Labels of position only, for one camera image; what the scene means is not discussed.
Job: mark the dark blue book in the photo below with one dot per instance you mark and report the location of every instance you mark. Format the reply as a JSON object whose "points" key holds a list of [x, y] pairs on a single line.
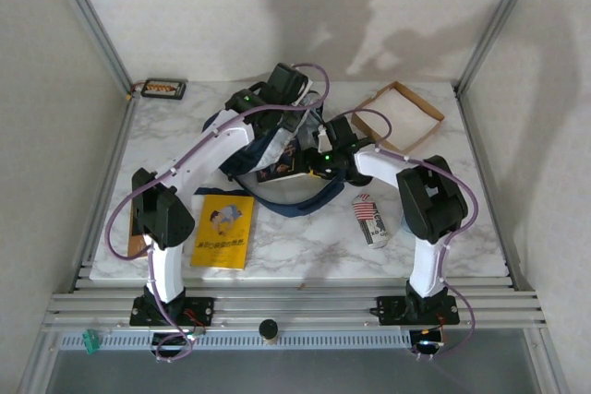
{"points": [[281, 170]]}

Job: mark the navy blue backpack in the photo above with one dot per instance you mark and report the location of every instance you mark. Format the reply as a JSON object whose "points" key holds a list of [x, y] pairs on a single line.
{"points": [[244, 163]]}

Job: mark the white patterned can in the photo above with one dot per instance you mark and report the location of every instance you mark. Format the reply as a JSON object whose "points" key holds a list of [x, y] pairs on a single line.
{"points": [[371, 223]]}

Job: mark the yellow book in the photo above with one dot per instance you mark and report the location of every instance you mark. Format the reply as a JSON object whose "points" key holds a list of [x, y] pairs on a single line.
{"points": [[224, 232]]}

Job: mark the brown notebook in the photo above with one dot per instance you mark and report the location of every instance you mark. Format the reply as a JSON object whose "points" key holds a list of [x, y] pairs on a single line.
{"points": [[135, 246]]}

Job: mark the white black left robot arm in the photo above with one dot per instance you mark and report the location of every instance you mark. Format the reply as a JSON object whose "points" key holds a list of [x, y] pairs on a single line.
{"points": [[212, 149]]}

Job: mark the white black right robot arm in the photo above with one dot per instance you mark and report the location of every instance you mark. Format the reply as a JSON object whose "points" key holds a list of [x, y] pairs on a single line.
{"points": [[425, 265]]}

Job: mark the shallow cardboard tray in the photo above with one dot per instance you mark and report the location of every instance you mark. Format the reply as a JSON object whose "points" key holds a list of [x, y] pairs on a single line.
{"points": [[397, 117]]}

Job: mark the black battery charger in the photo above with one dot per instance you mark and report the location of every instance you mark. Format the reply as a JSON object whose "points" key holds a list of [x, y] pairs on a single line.
{"points": [[164, 88]]}

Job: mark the black round knob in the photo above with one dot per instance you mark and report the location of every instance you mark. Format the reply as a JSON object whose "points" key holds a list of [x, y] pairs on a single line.
{"points": [[268, 329]]}

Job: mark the green connector block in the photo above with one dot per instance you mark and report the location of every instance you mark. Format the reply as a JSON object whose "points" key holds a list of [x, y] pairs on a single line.
{"points": [[91, 341]]}

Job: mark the aluminium front rail bed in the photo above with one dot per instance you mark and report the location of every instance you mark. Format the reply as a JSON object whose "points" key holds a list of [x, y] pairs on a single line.
{"points": [[300, 306]]}

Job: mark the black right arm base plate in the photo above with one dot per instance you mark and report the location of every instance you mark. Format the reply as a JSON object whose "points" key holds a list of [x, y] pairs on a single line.
{"points": [[388, 308]]}

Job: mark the aluminium side rail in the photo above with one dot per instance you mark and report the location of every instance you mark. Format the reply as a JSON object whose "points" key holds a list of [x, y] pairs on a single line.
{"points": [[490, 182], [115, 154]]}

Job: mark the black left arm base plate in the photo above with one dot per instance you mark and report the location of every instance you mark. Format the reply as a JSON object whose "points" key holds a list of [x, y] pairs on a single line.
{"points": [[203, 308]]}

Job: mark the aluminium frame post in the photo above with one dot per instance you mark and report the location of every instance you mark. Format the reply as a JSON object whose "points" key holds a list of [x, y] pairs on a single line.
{"points": [[501, 11], [88, 11]]}

